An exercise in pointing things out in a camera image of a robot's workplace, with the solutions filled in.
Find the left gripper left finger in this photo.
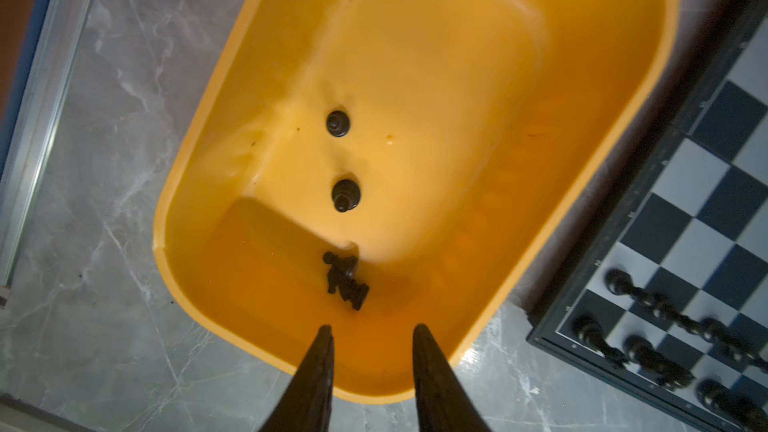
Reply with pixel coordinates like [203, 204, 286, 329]
[260, 325, 335, 431]

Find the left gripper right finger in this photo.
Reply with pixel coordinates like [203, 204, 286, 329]
[412, 324, 490, 431]

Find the yellow tray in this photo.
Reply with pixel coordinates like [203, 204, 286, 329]
[153, 0, 680, 404]

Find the black knight in tray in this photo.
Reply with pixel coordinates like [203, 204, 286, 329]
[323, 251, 370, 311]

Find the black rook corner square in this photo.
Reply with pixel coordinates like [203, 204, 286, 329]
[572, 316, 628, 369]

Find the black pawn in tray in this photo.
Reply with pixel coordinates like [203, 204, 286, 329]
[331, 179, 361, 213]
[326, 110, 351, 137]

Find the black white chessboard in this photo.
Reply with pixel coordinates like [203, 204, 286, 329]
[528, 0, 767, 431]

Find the aluminium front frame rail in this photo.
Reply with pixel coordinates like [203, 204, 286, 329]
[1, 0, 91, 304]

